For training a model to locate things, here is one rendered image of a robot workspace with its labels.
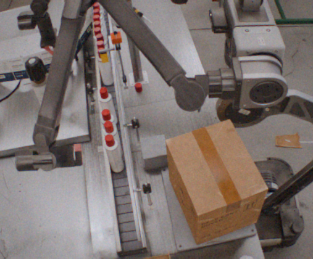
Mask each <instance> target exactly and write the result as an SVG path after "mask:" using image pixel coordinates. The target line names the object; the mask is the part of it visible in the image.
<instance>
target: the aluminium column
mask: <svg viewBox="0 0 313 259"><path fill-rule="evenodd" d="M127 2H128V3H129V5H131V7H132V0H131V1H127ZM132 8H133V7H132ZM127 41H128V47H129V54H130V60H131V67H132V70H133V77H134V81H135V83H136V82H140V81H144V78H143V71H142V66H141V59H140V52H139V49H138V48H137V47H136V46H135V45H134V44H133V42H132V41H131V39H130V38H129V37H128V36H127Z"/></svg>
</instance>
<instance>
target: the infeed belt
mask: <svg viewBox="0 0 313 259"><path fill-rule="evenodd" d="M104 11H105V15H104V16H105V19H106V28H107V30H106V31H107V39H108V41H107V44H108V49H110V46H109V38H108V36H111V33H110V29H109V18H108V14H107V12H106V10H104ZM99 74H100V79H101V88H107V92H108V93H109V94H110V95H111V96H112V101H113V104H114V109H115V113H116V116H117V120H118V122H117V124H116V127H117V131H118V134H119V138H120V144H121V146H122V151H123V157H122V160H123V164H124V166H125V168H124V170H123V172H120V173H115V172H113V171H112V168H111V166H110V169H111V180H112V184H113V190H114V200H115V210H116V215H117V225H118V227H119V235H120V245H121V249H122V251H120V253H122V252H129V251H132V250H141V249H143V246H142V242H138V236H137V232H136V224H135V221H134V216H133V209H132V204H131V196H130V188H129V183H128V175H127V168H126V163H125V154H124V149H123V141H122V133H121V128H120V120H119V112H118V107H117V99H116V94H115V86H114V82H113V84H112V85H110V86H106V85H104V83H103V80H102V76H101V72H100V70H99Z"/></svg>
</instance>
